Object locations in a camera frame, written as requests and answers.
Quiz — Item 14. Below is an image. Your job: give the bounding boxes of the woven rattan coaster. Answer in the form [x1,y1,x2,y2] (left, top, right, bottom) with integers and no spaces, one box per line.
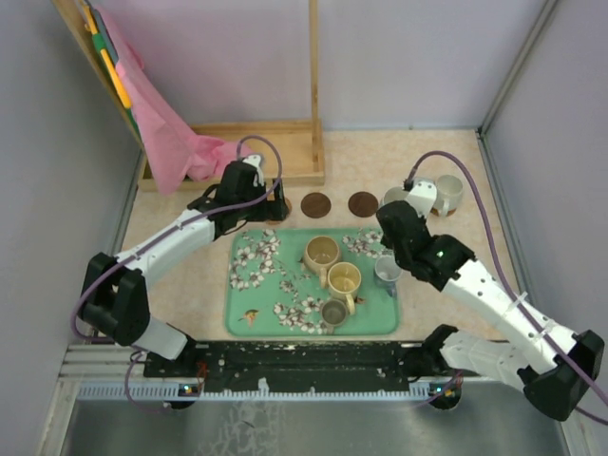
[266,198,293,226]

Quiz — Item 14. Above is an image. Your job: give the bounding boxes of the light brown wooden coaster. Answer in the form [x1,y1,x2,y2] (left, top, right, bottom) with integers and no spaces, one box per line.
[430,205,458,218]

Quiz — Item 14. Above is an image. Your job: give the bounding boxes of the small blue-grey cup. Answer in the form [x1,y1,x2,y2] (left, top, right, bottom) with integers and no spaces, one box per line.
[373,256,403,297]

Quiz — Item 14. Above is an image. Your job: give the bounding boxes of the white grey mug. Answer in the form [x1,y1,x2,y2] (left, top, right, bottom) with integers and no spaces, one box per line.
[432,175,464,208]

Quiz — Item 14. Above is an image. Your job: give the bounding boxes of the light blue mug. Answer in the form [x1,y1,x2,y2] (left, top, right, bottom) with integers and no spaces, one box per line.
[380,178,437,212]

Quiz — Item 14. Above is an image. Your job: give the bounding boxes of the dark reddish wooden coaster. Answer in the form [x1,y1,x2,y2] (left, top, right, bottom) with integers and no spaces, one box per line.
[300,192,332,219]

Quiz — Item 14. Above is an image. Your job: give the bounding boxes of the dark brown wooden coaster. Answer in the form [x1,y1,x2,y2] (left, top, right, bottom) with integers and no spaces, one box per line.
[348,191,379,219]

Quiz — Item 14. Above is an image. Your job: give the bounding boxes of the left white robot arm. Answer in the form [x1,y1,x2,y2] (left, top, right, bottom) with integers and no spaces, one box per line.
[74,154,288,377]

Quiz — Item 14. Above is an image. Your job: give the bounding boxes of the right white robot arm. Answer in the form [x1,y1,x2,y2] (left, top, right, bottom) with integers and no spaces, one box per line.
[376,200,605,422]

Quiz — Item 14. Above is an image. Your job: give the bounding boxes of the small grey cup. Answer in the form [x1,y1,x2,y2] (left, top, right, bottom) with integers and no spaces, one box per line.
[319,299,349,334]

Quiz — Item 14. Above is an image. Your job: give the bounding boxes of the wooden rack stand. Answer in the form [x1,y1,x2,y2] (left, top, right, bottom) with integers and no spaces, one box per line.
[53,1,325,186]

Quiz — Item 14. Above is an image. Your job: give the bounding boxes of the pink cloth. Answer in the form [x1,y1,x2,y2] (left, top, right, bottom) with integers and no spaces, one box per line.
[100,10,238,195]

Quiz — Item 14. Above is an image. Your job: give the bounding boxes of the yellow mug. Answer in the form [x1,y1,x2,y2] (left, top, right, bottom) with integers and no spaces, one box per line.
[327,262,362,315]

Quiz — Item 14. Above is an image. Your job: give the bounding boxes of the green floral tray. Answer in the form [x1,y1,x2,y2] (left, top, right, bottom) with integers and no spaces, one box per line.
[224,228,400,338]

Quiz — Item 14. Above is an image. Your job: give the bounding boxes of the beige mug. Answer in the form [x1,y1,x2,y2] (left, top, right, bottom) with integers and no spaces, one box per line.
[303,236,341,289]

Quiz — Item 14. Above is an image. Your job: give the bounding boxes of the yellow green hanger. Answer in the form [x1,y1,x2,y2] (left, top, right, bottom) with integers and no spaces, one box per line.
[81,1,132,109]

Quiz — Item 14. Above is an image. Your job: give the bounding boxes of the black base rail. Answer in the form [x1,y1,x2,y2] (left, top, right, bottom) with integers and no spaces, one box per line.
[142,327,462,393]

